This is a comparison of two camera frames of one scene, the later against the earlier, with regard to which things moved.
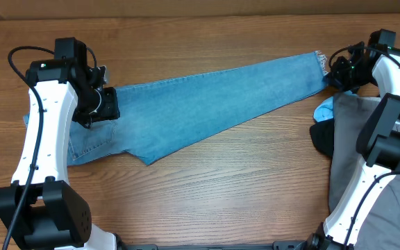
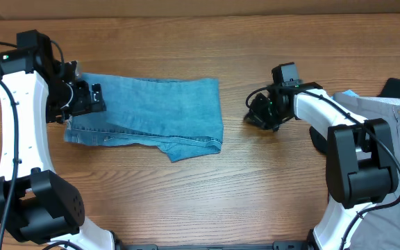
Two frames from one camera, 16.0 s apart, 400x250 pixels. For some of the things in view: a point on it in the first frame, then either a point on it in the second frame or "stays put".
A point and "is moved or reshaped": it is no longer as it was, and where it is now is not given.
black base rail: x=276 y=245 stays put
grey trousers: x=395 y=221 stays put
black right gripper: x=335 y=77 → x=254 y=114
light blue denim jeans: x=156 y=116 is moved or reshaped
